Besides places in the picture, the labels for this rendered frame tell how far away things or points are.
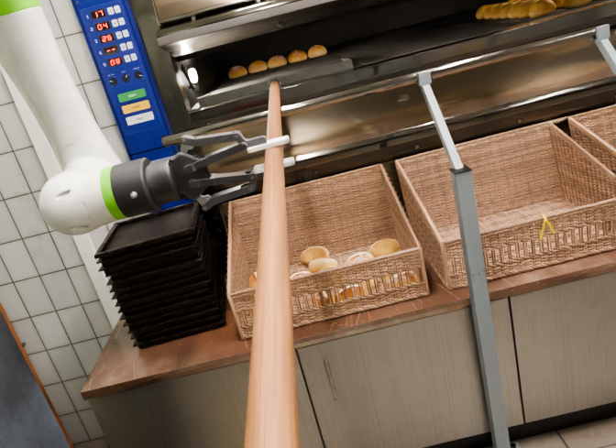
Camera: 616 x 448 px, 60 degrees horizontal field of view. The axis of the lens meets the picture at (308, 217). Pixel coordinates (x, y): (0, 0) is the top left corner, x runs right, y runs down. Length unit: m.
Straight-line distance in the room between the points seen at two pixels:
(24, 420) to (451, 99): 1.52
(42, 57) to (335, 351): 1.01
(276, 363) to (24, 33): 0.81
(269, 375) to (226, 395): 1.28
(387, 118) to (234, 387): 0.99
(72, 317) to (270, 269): 1.80
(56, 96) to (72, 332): 1.35
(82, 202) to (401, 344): 0.97
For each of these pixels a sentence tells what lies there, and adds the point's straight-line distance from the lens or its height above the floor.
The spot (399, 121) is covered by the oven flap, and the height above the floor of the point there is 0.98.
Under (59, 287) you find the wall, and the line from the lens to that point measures 2.18.
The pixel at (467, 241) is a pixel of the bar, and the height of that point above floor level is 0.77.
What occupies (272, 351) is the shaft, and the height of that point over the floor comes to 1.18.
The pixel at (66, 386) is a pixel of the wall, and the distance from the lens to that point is 2.40.
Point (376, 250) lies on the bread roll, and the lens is 1.75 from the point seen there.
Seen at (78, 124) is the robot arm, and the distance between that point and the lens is 1.05.
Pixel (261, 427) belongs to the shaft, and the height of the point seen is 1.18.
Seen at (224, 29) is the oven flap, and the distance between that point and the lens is 1.67.
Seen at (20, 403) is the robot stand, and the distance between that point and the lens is 1.25.
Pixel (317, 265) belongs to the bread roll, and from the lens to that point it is 1.72.
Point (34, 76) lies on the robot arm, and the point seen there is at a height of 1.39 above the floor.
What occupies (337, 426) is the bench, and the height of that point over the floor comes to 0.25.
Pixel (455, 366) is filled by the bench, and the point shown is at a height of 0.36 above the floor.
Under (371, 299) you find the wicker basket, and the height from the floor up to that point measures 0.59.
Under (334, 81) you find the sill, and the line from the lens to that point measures 1.83.
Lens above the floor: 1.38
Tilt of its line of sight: 20 degrees down
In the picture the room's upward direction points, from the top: 15 degrees counter-clockwise
